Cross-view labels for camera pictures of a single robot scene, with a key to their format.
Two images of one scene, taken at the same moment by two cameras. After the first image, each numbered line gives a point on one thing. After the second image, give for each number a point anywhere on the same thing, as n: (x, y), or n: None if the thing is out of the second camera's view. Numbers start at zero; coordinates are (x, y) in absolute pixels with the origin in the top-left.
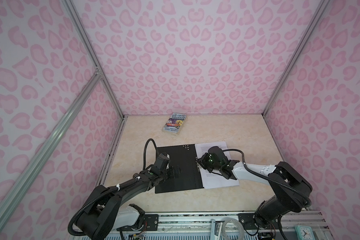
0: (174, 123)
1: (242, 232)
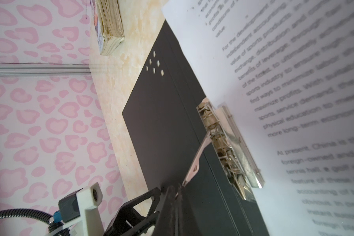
0: (108, 23)
1: None
